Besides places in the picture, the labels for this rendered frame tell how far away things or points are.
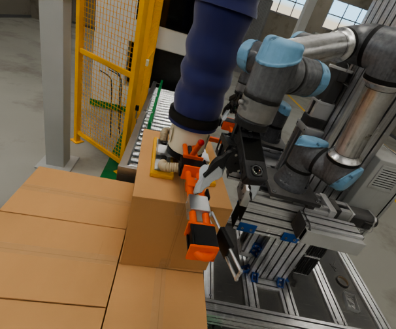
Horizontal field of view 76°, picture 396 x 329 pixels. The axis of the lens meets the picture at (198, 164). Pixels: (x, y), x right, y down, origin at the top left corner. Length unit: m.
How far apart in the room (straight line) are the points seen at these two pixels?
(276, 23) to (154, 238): 10.64
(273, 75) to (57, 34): 1.96
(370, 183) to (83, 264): 1.36
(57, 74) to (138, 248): 1.61
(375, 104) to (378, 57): 0.13
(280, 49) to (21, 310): 1.12
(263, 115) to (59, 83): 2.03
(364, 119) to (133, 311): 1.06
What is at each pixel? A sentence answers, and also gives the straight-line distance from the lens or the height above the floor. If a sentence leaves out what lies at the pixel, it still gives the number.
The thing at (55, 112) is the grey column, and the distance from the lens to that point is 2.47.
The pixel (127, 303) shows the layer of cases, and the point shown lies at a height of 0.54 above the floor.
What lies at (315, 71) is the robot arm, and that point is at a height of 1.53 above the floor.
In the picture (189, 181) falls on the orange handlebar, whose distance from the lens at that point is 0.84.
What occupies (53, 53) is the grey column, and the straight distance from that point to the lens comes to 2.32.
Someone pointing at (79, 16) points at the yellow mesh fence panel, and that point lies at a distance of 2.78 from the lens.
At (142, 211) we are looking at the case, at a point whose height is 0.87.
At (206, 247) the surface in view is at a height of 1.10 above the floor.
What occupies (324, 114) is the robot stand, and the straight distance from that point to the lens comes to 1.33.
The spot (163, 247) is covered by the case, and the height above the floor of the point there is 0.68.
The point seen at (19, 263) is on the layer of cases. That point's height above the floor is 0.54.
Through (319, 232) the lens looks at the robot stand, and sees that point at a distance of 1.18.
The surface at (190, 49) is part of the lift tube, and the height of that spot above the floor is 1.45.
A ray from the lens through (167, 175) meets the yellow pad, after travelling 1.07.
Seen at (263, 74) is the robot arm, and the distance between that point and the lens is 0.48.
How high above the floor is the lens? 1.56
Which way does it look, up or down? 30 degrees down
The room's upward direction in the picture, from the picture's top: 17 degrees clockwise
